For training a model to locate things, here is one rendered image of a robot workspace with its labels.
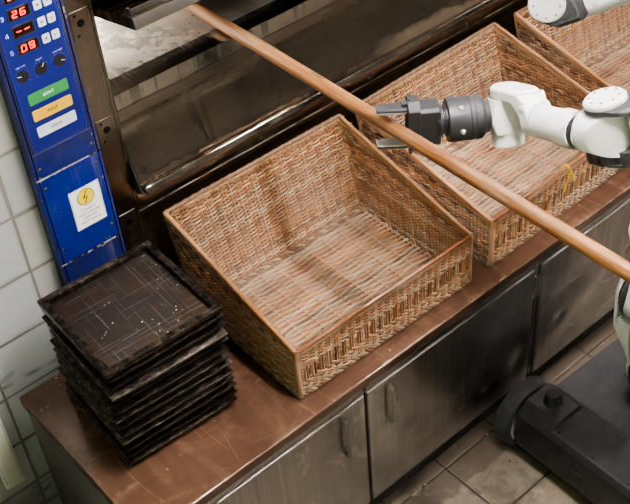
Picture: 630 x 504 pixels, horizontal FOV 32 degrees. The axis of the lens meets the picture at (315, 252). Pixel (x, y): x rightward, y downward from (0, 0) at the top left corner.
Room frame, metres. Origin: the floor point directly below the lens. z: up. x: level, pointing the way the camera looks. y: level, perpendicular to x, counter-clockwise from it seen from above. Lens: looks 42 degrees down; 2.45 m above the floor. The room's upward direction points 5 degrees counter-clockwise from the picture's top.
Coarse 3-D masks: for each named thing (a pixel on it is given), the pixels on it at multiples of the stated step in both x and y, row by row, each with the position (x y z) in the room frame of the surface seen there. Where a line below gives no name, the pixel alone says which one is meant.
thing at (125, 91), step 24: (288, 0) 2.30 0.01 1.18; (312, 0) 2.30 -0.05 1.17; (336, 0) 2.35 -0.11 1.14; (240, 24) 2.21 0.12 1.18; (264, 24) 2.21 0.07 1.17; (288, 24) 2.25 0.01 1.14; (192, 48) 2.13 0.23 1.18; (216, 48) 2.13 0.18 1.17; (240, 48) 2.17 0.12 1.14; (144, 72) 2.05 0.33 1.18; (168, 72) 2.05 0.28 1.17; (192, 72) 2.09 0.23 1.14; (120, 96) 1.97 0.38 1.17; (144, 96) 2.01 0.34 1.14
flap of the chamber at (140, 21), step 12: (96, 0) 2.00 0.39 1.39; (108, 0) 1.98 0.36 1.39; (120, 0) 1.97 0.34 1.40; (132, 0) 1.95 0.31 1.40; (180, 0) 1.92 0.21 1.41; (192, 0) 1.93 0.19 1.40; (96, 12) 1.96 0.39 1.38; (108, 12) 1.92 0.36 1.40; (120, 12) 1.90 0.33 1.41; (156, 12) 1.88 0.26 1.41; (168, 12) 1.90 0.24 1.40; (120, 24) 1.89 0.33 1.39; (132, 24) 1.85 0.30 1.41; (144, 24) 1.86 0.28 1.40
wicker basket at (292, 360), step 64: (320, 128) 2.25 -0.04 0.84; (256, 192) 2.09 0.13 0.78; (320, 192) 2.18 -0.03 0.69; (384, 192) 2.16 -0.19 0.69; (192, 256) 1.89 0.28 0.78; (256, 256) 2.03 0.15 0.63; (320, 256) 2.05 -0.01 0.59; (384, 256) 2.03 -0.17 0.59; (448, 256) 1.87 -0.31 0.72; (256, 320) 1.70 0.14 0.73; (320, 320) 1.83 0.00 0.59; (384, 320) 1.81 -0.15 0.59; (320, 384) 1.63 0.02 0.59
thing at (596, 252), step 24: (216, 24) 2.19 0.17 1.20; (264, 48) 2.05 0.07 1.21; (288, 72) 1.98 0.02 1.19; (312, 72) 1.94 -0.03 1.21; (336, 96) 1.86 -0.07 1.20; (384, 120) 1.75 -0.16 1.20; (408, 144) 1.68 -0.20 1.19; (432, 144) 1.66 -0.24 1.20; (456, 168) 1.59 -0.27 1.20; (504, 192) 1.50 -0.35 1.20; (528, 216) 1.44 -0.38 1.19; (552, 216) 1.42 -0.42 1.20; (576, 240) 1.36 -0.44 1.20; (600, 264) 1.31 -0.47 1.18; (624, 264) 1.29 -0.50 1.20
